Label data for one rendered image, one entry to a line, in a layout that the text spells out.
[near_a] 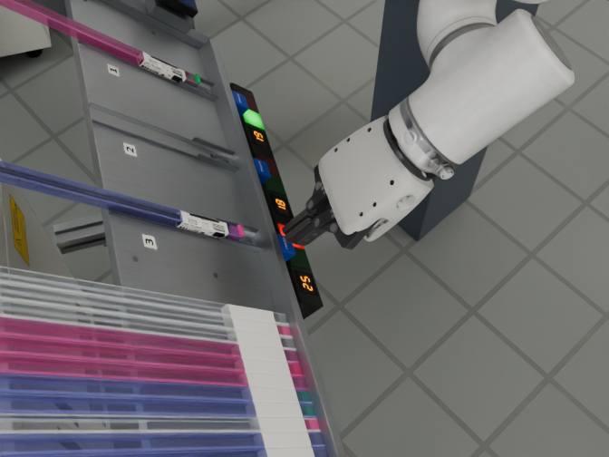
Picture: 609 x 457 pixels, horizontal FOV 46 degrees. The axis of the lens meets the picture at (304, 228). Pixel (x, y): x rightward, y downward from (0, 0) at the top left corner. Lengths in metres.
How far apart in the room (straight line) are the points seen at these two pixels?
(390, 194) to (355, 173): 0.05
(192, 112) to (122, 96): 0.10
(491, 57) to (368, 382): 0.94
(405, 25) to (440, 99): 0.57
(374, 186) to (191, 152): 0.22
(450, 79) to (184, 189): 0.29
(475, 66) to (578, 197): 1.15
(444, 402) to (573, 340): 0.31
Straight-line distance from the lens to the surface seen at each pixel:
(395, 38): 1.28
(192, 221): 0.72
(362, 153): 0.73
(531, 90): 0.67
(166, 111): 0.83
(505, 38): 0.67
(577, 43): 2.12
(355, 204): 0.73
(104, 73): 0.81
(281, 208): 0.89
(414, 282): 1.59
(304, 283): 0.84
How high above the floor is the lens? 1.41
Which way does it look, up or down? 60 degrees down
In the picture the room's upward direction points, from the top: straight up
